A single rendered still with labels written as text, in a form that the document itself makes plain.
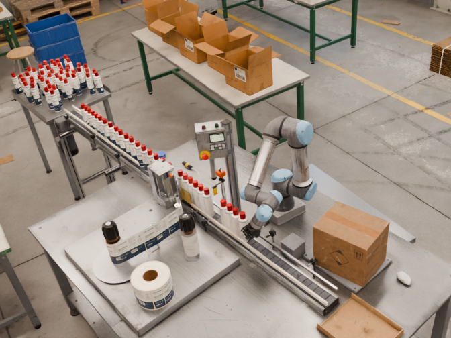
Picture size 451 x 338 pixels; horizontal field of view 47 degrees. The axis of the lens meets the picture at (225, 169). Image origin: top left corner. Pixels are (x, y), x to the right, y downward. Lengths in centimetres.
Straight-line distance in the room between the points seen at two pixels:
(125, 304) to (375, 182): 272
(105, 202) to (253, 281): 121
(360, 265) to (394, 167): 240
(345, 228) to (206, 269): 77
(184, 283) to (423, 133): 334
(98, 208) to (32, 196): 186
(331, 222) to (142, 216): 118
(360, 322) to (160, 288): 98
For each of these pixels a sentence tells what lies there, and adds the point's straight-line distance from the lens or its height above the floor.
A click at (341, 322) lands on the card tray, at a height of 83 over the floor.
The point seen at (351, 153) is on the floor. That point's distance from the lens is 513.
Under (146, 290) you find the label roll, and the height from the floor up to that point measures 102.
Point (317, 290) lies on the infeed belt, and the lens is 274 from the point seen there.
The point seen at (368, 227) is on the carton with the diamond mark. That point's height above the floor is 112.
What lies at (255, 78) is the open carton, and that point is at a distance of 452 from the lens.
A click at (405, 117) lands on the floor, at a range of 572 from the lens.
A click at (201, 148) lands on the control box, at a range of 287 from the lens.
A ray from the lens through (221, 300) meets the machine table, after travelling 278.
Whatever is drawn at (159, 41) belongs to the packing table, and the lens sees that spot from 587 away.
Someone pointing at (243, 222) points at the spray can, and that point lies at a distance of 287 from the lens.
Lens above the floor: 297
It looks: 37 degrees down
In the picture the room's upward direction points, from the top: 7 degrees counter-clockwise
